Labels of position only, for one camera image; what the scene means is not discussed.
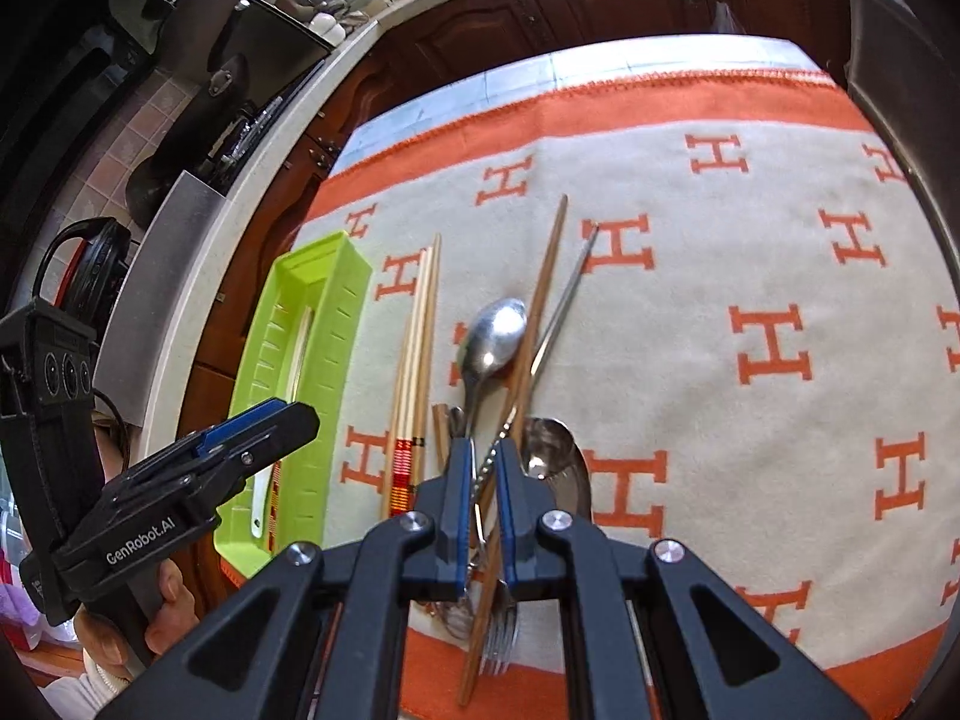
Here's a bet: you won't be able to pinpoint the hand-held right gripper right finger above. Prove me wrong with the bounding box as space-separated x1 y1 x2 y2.
493 439 875 720

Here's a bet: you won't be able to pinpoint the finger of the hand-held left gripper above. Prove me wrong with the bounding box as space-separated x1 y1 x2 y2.
101 401 322 533
154 399 290 466

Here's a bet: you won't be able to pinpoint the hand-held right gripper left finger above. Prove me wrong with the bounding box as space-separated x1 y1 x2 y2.
94 436 478 720

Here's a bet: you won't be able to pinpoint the brown wooden chopstick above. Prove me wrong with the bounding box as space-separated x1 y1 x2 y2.
457 193 569 707
431 403 453 477

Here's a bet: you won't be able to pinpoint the small steel spoon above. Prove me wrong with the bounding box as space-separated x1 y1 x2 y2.
523 418 577 479

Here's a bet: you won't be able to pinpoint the large steel spoon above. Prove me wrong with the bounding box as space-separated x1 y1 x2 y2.
525 435 595 524

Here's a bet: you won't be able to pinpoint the cream chopstick red patterned end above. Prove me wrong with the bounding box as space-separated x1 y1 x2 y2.
397 232 443 518
268 457 284 552
381 244 430 520

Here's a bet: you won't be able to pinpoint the green plastic utensil tray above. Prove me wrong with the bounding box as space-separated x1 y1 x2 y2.
214 231 374 584

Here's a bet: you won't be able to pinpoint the steel chopstick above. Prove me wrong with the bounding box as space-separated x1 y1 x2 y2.
466 221 601 567

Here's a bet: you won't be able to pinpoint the person's left hand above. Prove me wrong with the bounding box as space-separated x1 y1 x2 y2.
75 555 202 691

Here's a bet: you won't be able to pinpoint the black and red appliance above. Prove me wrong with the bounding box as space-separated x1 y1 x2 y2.
34 216 136 331

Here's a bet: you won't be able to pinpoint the orange and grey printed blanket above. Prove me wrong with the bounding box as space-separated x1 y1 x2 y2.
289 67 960 720

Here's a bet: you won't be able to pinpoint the white ceramic dishes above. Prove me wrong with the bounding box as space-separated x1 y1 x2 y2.
304 7 350 46

